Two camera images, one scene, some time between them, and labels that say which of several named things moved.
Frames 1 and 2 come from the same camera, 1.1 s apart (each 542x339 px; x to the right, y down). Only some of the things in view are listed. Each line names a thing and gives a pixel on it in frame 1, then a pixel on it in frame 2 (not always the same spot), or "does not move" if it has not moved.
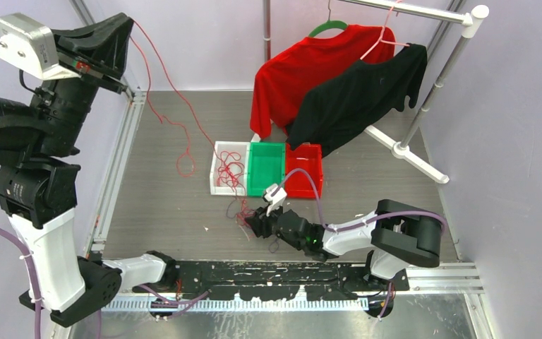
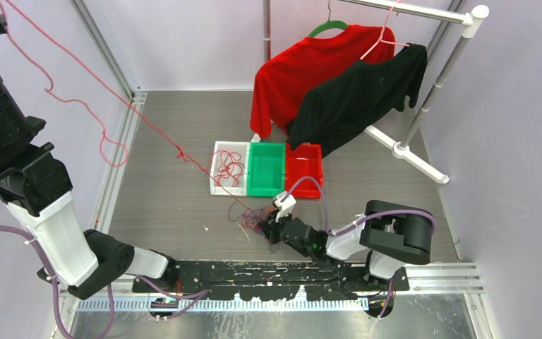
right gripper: x=257 y=224 does not move
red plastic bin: x=309 y=157 does not move
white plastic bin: x=231 y=173 does not move
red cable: x=185 y=165 -> x=114 y=150
